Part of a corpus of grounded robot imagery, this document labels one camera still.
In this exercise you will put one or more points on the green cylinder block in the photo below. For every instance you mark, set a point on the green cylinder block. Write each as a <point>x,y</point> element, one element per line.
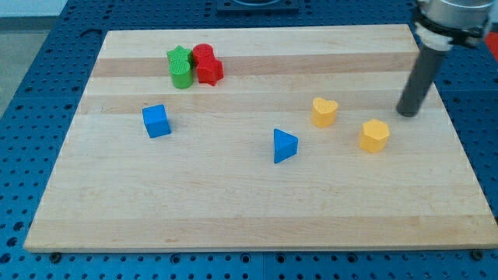
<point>181,74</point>

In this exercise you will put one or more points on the red cylinder block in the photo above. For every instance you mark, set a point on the red cylinder block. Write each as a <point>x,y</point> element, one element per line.
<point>202,52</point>

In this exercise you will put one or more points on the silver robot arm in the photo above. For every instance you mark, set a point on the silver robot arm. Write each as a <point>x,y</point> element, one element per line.
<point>441,25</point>

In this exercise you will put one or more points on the red star block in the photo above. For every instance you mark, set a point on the red star block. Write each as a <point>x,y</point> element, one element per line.
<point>209,71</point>

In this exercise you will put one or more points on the yellow hexagon block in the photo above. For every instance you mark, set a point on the yellow hexagon block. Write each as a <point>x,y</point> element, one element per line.
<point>374,135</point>

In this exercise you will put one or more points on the wooden board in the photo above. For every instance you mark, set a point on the wooden board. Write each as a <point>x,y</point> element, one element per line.
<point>212,184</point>

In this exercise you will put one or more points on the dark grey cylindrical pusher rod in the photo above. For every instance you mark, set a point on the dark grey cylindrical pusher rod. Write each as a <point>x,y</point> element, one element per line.
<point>425,69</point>

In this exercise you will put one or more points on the green star block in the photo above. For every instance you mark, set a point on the green star block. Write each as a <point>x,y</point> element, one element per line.
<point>180,53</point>

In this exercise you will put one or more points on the yellow heart block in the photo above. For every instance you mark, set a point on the yellow heart block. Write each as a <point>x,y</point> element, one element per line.
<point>323,112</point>

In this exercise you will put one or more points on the blue cube block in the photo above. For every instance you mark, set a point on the blue cube block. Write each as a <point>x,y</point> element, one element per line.
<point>156,121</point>

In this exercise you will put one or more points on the blue triangle block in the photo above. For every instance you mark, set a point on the blue triangle block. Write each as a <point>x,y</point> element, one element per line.
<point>285,145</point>

